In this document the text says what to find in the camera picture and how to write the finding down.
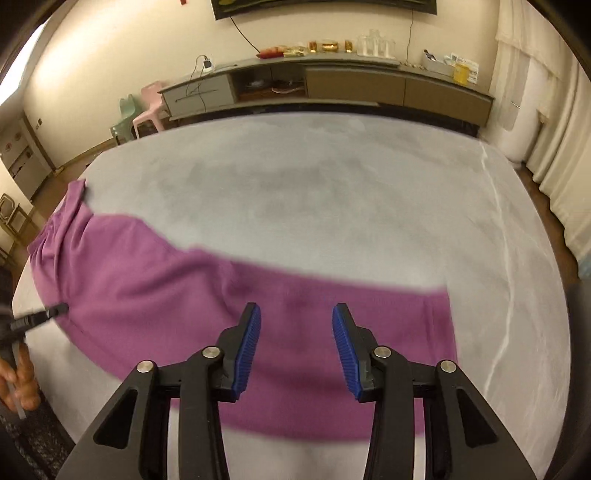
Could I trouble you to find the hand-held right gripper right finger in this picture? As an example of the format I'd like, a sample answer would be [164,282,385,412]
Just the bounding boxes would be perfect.
[332,303,539,480]

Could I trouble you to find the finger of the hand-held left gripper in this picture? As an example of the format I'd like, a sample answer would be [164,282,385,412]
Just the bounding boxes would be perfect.
[10,302,70,334]

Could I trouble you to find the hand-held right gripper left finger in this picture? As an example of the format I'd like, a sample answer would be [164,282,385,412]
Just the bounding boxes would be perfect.
[55,302,262,480]

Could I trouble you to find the purple pants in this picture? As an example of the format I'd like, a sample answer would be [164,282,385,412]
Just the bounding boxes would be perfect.
[27,180,459,441]

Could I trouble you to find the person's left hand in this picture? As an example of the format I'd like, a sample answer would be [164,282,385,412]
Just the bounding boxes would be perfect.
[0,346,41,412]

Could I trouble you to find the wooden chair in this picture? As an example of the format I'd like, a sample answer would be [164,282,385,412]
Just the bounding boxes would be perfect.
[0,194,35,264]

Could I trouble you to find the person's patterned clothing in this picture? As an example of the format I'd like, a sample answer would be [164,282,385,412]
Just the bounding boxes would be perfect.
[0,406,77,480]

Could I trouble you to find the white double door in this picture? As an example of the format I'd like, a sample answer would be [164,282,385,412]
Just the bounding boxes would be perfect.
[0,117,54,199]

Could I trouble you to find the green plastic chair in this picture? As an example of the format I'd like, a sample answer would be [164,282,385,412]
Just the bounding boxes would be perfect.
[110,95,141,146]

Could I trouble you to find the pink plastic chair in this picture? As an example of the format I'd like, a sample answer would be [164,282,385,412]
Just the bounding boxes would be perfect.
[132,82,167,139]

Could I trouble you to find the long low sideboard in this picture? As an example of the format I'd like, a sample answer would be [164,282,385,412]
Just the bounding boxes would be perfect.
[158,58,496,126]

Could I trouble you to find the cream curtain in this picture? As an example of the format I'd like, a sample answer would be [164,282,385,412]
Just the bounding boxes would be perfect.
[494,14,591,259]

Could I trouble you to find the white floor air conditioner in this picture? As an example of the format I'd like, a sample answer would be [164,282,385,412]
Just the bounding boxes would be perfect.
[501,60,542,162]

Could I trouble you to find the grey storage box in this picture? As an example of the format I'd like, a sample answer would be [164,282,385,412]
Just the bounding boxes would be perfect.
[422,50,455,77]

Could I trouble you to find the tray of clear glasses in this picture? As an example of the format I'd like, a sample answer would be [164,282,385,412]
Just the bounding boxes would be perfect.
[355,30,397,58]

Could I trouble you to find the white leaflets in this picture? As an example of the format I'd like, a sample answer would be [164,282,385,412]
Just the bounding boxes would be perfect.
[445,53,481,85]

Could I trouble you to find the black charger cable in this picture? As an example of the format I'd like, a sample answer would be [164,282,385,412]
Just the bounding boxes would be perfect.
[185,54,209,110]

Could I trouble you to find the black television cable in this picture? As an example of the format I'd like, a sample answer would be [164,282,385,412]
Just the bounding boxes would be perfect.
[229,15,263,55]

